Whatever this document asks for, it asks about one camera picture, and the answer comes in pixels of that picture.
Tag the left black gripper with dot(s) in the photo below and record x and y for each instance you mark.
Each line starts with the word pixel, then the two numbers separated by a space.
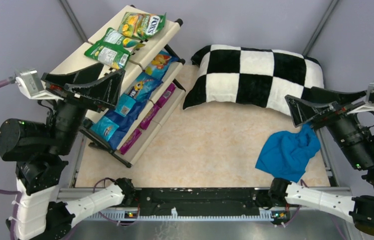
pixel 75 98

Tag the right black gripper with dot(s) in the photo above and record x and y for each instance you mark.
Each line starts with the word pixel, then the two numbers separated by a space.
pixel 331 111

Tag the blue mint candy bag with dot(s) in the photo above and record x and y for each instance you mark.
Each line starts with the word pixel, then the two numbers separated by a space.
pixel 114 125

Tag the purple grape candy bag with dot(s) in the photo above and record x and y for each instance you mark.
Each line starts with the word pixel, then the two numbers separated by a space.
pixel 130 141
pixel 166 95
pixel 144 124

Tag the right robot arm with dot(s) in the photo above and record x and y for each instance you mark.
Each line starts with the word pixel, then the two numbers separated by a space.
pixel 336 111

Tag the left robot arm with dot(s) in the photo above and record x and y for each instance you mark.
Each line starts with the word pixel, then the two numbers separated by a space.
pixel 37 149

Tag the blue Sugus candy bag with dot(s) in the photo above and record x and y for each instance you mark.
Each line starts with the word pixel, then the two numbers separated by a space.
pixel 142 87

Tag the blue fruit candy bag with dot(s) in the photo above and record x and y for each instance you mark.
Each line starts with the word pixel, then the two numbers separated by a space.
pixel 159 65

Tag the green Fox's candy bag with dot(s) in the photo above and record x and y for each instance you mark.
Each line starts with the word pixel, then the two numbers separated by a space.
pixel 141 26

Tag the black white checkered pillow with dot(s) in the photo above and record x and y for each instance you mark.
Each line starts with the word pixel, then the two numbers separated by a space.
pixel 252 76

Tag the blue cloth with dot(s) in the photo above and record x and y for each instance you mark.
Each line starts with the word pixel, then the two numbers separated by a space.
pixel 286 154

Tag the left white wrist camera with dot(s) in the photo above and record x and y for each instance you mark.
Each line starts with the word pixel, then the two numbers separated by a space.
pixel 31 86

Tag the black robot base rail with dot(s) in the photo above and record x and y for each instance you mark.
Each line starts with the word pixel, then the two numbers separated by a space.
pixel 198 204

